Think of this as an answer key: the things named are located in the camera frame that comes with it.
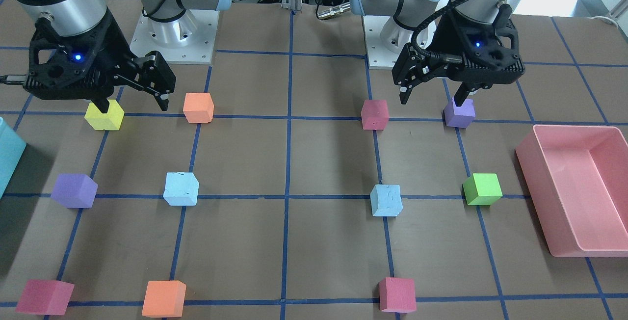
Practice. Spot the orange foam block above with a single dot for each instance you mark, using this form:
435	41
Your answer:
198	108
164	299

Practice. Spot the purple foam block upper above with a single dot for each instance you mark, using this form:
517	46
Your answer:
459	116

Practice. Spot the red foam block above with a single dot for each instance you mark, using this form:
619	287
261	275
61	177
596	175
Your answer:
397	295
45	297
375	115

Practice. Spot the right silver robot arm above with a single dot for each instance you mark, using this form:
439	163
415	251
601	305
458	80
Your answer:
73	17

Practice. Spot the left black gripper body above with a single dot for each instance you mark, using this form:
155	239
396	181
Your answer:
447	34

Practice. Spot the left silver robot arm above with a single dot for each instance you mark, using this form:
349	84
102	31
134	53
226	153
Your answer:
423	16

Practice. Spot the silver metal connector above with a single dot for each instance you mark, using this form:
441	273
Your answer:
332	12

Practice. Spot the cyan plastic bin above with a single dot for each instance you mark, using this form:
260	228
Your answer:
12	147

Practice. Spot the green foam block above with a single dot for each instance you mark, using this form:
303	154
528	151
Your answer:
482	189

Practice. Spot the yellow foam block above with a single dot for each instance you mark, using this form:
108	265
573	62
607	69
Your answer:
110	121

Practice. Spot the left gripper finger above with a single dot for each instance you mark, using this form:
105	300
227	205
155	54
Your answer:
463	92
406	87

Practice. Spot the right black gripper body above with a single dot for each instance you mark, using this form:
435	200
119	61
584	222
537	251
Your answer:
116	49

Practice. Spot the orange foam block lower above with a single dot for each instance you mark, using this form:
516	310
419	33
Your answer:
164	299

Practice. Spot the pink plastic bin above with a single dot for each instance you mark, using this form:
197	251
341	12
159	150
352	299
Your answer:
578	180

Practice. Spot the orange foam block upper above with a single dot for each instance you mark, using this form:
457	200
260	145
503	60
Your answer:
198	108

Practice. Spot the light blue block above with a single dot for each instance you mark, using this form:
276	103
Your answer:
386	200
181	189

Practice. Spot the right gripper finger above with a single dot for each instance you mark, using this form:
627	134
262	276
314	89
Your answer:
101	104
157	78

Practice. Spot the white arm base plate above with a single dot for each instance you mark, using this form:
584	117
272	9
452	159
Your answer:
196	40
384	41

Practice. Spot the purple foam block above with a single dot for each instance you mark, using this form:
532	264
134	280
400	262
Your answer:
74	190
459	116

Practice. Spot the red foam block upper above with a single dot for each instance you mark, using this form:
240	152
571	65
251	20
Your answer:
375	115

